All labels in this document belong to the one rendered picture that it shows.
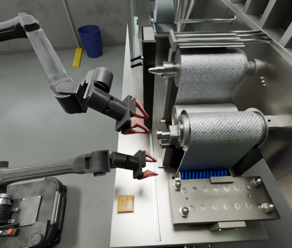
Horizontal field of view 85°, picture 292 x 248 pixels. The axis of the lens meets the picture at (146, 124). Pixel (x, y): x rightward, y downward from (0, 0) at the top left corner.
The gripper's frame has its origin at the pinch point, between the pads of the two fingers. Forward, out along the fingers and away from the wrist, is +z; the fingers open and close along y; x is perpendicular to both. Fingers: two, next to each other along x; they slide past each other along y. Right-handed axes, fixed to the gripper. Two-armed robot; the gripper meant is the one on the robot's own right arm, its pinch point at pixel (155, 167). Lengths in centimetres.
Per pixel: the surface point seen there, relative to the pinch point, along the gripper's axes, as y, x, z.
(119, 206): 11.2, -20.8, -6.8
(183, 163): 0.4, 8.9, 7.8
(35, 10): -316, -121, -146
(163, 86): -75, -8, 20
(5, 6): -311, -137, -188
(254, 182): 7.6, 18.9, 35.7
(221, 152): 0.5, 22.4, 14.6
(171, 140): -6.9, 11.7, 0.8
